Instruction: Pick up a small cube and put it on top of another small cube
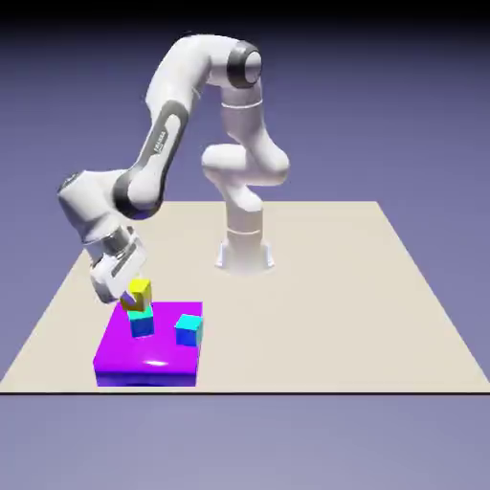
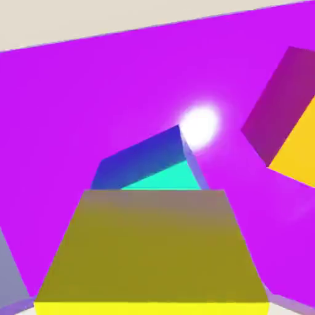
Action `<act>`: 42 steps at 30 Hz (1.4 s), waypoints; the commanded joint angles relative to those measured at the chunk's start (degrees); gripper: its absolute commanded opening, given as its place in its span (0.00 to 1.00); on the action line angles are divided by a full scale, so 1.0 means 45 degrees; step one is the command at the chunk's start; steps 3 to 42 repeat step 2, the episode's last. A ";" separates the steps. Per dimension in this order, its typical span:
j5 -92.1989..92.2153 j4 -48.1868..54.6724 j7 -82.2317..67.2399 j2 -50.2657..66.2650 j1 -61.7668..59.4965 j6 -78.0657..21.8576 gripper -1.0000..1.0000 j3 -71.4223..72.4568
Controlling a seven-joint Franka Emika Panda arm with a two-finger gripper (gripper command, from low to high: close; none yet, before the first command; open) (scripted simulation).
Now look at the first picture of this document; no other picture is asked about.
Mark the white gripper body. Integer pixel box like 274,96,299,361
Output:
89,239,148,304

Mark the small yellow cube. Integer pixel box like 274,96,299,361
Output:
121,278,153,312

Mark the small cyan cube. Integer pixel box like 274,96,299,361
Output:
174,313,204,347
126,303,156,339

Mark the large magenta box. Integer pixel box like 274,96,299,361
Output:
93,301,204,388

